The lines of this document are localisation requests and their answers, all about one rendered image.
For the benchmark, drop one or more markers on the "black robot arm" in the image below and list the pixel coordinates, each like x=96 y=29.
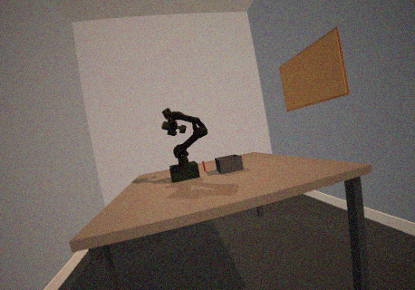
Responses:
x=198 y=132

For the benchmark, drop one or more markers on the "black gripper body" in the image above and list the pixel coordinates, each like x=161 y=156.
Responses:
x=181 y=128

